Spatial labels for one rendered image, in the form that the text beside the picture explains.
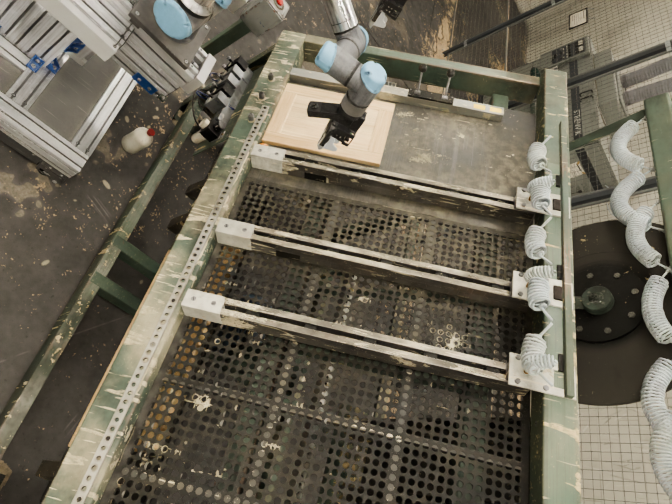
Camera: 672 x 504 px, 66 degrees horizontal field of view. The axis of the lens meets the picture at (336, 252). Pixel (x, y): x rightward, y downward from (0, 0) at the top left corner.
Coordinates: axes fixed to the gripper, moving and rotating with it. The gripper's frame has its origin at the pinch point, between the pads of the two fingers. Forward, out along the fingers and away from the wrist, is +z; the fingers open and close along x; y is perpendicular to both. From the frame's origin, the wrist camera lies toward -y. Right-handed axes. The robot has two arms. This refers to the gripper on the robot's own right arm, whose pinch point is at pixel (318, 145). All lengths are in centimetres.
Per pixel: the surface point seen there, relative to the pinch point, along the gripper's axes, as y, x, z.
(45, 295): -69, -39, 112
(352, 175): 19.6, 12.2, 19.1
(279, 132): -10, 33, 38
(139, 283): -38, -13, 128
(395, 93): 30, 67, 20
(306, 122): -1, 42, 35
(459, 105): 55, 67, 9
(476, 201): 62, 11, 1
